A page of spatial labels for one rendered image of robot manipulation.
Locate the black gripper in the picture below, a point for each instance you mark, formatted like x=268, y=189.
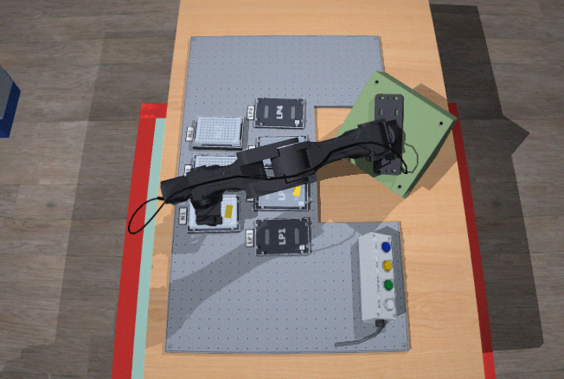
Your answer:
x=212, y=215

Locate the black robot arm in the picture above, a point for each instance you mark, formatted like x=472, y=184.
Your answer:
x=293, y=159

